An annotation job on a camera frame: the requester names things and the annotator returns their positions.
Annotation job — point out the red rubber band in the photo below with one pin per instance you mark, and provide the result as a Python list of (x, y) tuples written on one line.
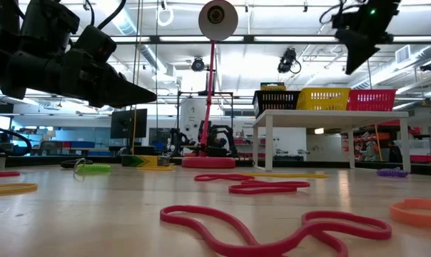
[(164, 214), (237, 188), (205, 177), (1, 174)]

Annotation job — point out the red plastic basket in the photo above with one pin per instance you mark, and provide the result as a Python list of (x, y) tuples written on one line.
[(370, 100)]

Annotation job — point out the white perforated shelf riser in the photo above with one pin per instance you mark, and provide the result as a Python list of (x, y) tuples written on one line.
[(344, 118)]

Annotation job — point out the black aluminium table frame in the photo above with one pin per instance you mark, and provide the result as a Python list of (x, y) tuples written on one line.
[(30, 160)]

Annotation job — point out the black ceiling device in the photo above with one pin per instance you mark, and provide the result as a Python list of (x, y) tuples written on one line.
[(429, 66)]

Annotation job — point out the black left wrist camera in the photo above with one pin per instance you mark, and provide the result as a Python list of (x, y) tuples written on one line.
[(96, 44)]

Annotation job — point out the yellow green crayon box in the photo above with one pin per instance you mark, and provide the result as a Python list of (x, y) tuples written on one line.
[(272, 86), (146, 161)]

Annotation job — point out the red desk lamp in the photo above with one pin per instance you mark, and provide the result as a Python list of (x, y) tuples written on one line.
[(222, 30)]

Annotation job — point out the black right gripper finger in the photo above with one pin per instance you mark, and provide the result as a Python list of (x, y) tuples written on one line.
[(356, 50)]

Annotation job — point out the black metal stand frame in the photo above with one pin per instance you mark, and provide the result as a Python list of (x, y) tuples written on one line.
[(190, 93)]

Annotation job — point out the black computer monitor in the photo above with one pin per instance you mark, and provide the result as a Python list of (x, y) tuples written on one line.
[(128, 123)]

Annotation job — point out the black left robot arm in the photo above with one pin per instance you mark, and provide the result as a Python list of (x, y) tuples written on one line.
[(26, 71)]

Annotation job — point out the black plastic basket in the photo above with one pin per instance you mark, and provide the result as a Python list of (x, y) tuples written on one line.
[(272, 103)]

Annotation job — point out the black overhead camera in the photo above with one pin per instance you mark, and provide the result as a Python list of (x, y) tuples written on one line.
[(197, 65)]

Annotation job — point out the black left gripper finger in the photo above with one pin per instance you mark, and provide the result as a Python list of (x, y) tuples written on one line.
[(124, 93)]

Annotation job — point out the orange rubber band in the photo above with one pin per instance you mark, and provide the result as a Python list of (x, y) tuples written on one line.
[(415, 221)]

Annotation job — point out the shelf with red bins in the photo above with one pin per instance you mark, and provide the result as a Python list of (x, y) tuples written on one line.
[(420, 159)]

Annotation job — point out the yellow plastic basket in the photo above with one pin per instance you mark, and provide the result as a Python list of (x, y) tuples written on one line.
[(322, 100)]

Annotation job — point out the black ceiling camera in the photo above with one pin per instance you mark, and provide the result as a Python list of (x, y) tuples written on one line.
[(285, 64)]

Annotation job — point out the black background robot arm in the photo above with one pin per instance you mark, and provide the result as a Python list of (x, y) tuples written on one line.
[(215, 135), (174, 137)]

